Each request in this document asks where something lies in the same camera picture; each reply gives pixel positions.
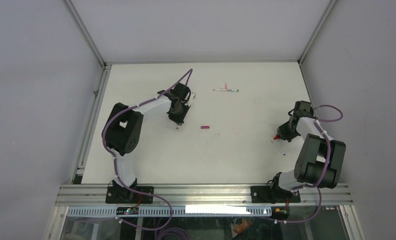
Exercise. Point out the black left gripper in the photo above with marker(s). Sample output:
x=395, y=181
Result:
x=179, y=121

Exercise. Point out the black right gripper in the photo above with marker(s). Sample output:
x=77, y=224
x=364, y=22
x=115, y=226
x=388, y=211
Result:
x=284, y=135

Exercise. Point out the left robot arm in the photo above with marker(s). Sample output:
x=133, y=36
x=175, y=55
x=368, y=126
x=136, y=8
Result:
x=121, y=133

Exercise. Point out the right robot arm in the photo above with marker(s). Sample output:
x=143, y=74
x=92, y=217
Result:
x=320, y=160

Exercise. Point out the white pen black tip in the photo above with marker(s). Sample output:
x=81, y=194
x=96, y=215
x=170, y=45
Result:
x=277, y=147

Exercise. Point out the black green tipped pen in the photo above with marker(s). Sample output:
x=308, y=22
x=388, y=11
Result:
x=226, y=90

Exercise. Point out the orange object below table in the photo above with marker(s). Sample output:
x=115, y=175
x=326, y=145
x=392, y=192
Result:
x=240, y=224

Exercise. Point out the small circuit board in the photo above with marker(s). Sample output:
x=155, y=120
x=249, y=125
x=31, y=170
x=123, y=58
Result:
x=125, y=211

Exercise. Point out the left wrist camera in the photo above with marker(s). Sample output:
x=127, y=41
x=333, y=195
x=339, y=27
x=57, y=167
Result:
x=191, y=99

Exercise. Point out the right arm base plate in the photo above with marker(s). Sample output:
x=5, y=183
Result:
x=267, y=194

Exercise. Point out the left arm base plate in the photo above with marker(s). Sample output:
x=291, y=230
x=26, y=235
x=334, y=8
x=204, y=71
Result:
x=119, y=195

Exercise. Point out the aluminium frame rail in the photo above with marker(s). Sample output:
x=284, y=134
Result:
x=190, y=194

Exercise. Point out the white slotted cable duct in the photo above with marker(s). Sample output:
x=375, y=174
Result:
x=175, y=211

